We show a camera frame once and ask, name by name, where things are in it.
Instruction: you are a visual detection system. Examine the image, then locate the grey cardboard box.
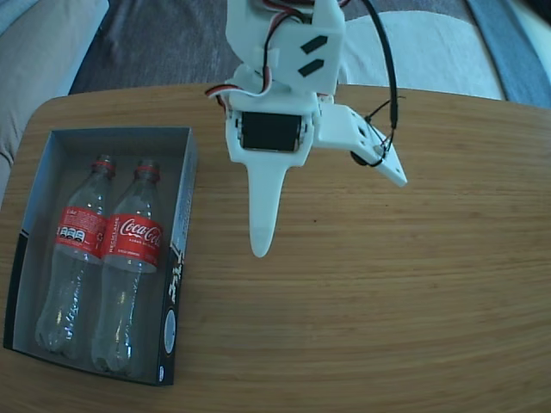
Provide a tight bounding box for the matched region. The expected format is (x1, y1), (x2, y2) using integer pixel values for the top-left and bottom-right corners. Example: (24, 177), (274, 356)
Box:
(3, 124), (200, 387)

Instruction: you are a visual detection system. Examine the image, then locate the black camera cable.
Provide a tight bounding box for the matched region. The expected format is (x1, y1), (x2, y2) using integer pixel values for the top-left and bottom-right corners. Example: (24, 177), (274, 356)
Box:
(363, 0), (401, 168)

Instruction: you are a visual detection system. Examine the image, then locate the clear bottle with red label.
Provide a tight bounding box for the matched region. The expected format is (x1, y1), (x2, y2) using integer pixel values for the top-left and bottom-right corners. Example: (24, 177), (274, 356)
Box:
(34, 153), (117, 358)
(90, 158), (165, 373)

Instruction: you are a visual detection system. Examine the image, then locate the white cushion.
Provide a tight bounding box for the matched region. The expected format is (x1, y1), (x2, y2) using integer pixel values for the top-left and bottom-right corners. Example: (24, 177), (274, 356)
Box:
(339, 10), (505, 101)

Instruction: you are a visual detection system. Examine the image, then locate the beige sofa cushion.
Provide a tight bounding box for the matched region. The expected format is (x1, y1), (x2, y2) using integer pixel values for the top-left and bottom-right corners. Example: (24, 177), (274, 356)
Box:
(0, 0), (111, 207)

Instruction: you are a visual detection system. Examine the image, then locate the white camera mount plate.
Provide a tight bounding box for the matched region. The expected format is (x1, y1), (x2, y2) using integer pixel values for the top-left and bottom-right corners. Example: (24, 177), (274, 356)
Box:
(317, 102), (409, 188)

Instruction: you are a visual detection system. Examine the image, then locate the blue grey cushion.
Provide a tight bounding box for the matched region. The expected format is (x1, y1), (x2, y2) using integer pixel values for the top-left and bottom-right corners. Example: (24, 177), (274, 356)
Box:
(467, 0), (551, 109)

